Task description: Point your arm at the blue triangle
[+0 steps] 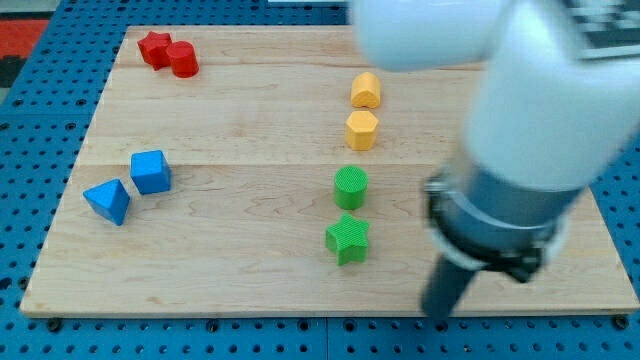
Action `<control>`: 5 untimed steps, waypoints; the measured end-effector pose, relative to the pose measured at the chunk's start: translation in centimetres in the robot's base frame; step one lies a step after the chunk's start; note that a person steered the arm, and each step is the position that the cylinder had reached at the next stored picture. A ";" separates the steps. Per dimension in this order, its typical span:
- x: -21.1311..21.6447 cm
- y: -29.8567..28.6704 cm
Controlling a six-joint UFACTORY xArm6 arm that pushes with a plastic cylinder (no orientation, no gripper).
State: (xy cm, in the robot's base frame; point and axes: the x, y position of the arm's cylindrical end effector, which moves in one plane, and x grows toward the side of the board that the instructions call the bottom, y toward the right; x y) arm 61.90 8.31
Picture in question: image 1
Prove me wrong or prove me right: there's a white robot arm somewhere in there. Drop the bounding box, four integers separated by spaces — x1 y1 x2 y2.
352 1 639 283

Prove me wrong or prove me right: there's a blue triangle block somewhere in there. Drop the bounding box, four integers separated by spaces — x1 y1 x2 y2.
83 178 130 226

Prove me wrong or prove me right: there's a green cylinder block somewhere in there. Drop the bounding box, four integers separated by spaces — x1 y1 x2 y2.
334 165 368 210

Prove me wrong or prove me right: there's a green star block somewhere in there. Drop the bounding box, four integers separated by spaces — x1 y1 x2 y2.
325 213 370 266

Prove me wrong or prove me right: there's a yellow hexagon block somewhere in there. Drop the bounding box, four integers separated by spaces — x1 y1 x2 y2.
345 110 379 151

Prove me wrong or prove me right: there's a wooden board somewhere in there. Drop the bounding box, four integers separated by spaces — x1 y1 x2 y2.
19 25 640 319

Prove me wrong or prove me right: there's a yellow arch block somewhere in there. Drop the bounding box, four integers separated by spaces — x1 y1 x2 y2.
350 72 382 109

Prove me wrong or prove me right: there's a black cylindrical pointer tool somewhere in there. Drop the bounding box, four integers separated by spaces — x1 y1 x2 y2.
421 255 476 320

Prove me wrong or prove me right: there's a blue cube block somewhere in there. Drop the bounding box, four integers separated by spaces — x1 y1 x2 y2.
130 150 172 195

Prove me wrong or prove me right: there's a red cylinder block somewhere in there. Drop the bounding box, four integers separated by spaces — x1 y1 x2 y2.
166 41 199 78

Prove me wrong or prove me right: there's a red star block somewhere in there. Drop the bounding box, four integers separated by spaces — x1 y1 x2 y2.
137 31 172 71

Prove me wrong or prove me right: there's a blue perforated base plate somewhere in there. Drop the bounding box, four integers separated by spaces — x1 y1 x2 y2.
1 0 639 359

